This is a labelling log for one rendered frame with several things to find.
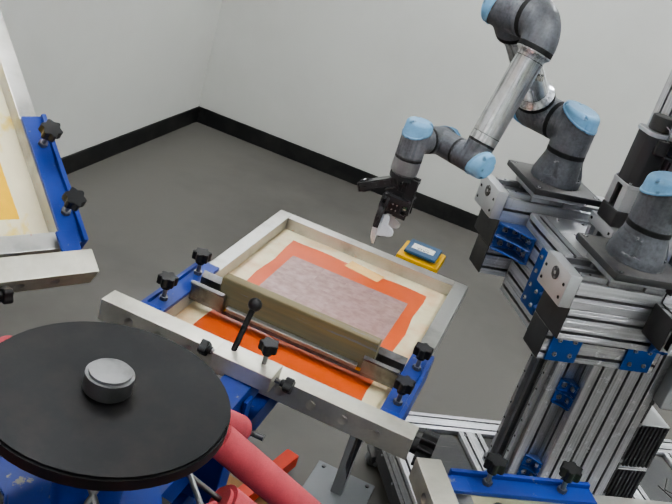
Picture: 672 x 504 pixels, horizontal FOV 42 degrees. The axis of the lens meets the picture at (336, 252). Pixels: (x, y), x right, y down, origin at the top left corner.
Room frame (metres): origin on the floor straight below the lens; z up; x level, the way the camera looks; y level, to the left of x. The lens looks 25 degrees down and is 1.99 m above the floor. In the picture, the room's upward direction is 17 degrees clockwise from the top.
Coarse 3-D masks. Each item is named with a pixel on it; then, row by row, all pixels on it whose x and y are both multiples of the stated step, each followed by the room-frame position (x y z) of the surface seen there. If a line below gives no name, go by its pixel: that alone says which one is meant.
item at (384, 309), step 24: (360, 288) 2.07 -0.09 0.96; (384, 288) 2.12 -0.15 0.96; (408, 288) 2.16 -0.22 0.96; (336, 312) 1.91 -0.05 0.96; (360, 312) 1.94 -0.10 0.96; (384, 312) 1.98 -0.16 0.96; (408, 312) 2.02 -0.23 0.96; (384, 336) 1.86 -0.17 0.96; (288, 360) 1.63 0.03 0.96; (312, 360) 1.66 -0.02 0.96; (336, 384) 1.60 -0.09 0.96; (360, 384) 1.62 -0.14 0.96
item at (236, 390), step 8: (224, 376) 1.37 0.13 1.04; (224, 384) 1.35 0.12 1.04; (232, 384) 1.36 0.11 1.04; (240, 384) 1.36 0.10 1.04; (232, 392) 1.33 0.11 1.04; (240, 392) 1.34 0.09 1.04; (248, 392) 1.36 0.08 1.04; (256, 392) 1.41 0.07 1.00; (232, 400) 1.31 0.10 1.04; (240, 400) 1.32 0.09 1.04; (232, 408) 1.29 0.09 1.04; (240, 408) 1.33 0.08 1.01
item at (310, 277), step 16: (288, 256) 2.13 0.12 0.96; (304, 256) 2.16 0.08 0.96; (320, 256) 2.19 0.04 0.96; (256, 272) 1.98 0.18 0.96; (272, 272) 2.01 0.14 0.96; (288, 272) 2.04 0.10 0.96; (304, 272) 2.06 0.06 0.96; (320, 272) 2.09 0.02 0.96; (336, 272) 2.12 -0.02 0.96; (352, 272) 2.15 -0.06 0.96; (272, 288) 1.93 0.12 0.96; (288, 288) 1.95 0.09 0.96; (304, 288) 1.98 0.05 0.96; (320, 288) 2.00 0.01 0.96; (336, 288) 2.03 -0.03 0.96; (304, 304) 1.90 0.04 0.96; (320, 304) 1.92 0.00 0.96; (208, 320) 1.69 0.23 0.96; (224, 320) 1.71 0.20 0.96; (224, 336) 1.65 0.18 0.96; (256, 336) 1.69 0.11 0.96; (272, 336) 1.71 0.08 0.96; (256, 352) 1.62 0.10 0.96
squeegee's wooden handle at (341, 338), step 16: (224, 288) 1.71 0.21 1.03; (240, 288) 1.71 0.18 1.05; (256, 288) 1.71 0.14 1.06; (224, 304) 1.71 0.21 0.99; (240, 304) 1.70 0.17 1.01; (272, 304) 1.69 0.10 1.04; (288, 304) 1.68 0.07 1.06; (272, 320) 1.69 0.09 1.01; (288, 320) 1.68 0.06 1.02; (304, 320) 1.67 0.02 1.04; (320, 320) 1.67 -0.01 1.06; (336, 320) 1.68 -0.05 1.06; (304, 336) 1.67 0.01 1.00; (320, 336) 1.66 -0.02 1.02; (336, 336) 1.65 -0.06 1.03; (352, 336) 1.65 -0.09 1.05; (368, 336) 1.65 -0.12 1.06; (336, 352) 1.65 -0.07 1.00; (352, 352) 1.65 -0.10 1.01; (368, 352) 1.64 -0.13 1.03
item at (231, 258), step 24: (288, 216) 2.31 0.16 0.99; (240, 240) 2.06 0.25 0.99; (264, 240) 2.14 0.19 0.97; (336, 240) 2.26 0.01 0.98; (216, 264) 1.89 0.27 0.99; (384, 264) 2.23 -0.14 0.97; (408, 264) 2.24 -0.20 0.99; (432, 288) 2.20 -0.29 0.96; (456, 288) 2.18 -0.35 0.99; (168, 312) 1.63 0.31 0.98; (432, 336) 1.87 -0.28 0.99
